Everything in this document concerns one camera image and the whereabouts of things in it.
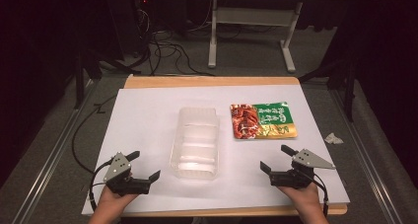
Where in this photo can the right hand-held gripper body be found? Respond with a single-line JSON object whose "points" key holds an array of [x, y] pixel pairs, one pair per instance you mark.
{"points": [[297, 177]]}

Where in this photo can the black metal stand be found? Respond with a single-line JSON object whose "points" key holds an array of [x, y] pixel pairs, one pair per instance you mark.
{"points": [[349, 92], [79, 76]]}

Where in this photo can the clear plastic tray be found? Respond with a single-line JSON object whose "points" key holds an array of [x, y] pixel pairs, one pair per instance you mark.
{"points": [[195, 141]]}

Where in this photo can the person's right hand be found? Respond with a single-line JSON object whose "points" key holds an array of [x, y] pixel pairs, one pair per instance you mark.
{"points": [[305, 197]]}

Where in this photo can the crumpled white paper scrap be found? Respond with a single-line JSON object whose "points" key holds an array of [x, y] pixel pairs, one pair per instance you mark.
{"points": [[333, 138]]}

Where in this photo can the grey metal floor rail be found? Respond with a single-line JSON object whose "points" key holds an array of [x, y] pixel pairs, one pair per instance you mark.
{"points": [[368, 158], [49, 161]]}

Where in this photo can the large white paper sheet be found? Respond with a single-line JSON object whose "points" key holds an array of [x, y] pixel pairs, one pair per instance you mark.
{"points": [[148, 125]]}

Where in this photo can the person's left hand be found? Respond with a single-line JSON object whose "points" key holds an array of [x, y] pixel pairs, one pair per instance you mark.
{"points": [[113, 201]]}

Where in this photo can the green and red food packet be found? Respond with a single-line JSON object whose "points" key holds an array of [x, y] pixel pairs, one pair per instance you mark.
{"points": [[263, 120]]}

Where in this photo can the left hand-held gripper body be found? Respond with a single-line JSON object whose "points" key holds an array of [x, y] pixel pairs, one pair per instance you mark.
{"points": [[120, 179]]}

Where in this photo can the white metal desk frame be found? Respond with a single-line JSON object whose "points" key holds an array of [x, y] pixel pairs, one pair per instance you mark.
{"points": [[254, 16]]}

